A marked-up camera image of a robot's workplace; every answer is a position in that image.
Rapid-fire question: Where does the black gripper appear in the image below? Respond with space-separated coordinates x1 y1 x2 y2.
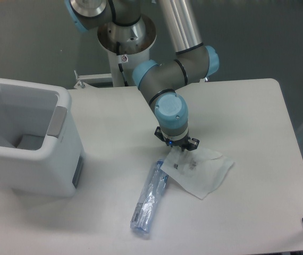
154 126 200 151

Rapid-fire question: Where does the crushed clear plastic bottle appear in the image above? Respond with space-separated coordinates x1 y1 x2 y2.
130 159 169 236

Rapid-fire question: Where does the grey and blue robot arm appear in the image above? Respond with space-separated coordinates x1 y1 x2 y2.
65 1 220 151

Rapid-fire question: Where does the white trash can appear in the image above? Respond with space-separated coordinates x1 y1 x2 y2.
0 78 85 197

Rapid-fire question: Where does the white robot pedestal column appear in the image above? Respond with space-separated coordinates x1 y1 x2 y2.
97 14 156 87

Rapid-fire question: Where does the white pedestal base frame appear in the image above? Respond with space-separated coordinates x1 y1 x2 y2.
74 70 113 89

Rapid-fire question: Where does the black cable on pedestal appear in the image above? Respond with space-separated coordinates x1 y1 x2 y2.
115 41 129 87

